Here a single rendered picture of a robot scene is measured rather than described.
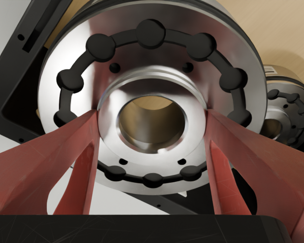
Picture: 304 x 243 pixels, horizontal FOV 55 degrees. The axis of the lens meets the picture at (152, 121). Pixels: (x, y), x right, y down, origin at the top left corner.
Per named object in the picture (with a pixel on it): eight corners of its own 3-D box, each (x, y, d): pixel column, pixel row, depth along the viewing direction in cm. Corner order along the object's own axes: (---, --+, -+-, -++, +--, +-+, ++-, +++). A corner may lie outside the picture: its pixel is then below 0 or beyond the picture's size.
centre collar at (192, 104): (152, 173, 15) (152, 182, 15) (75, 118, 13) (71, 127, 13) (229, 117, 13) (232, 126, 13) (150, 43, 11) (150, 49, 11)
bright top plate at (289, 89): (248, 173, 33) (250, 178, 32) (189, 128, 28) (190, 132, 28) (333, 120, 29) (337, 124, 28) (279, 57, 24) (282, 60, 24)
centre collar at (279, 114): (256, 153, 30) (258, 157, 30) (228, 129, 28) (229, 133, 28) (298, 125, 28) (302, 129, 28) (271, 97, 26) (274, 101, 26)
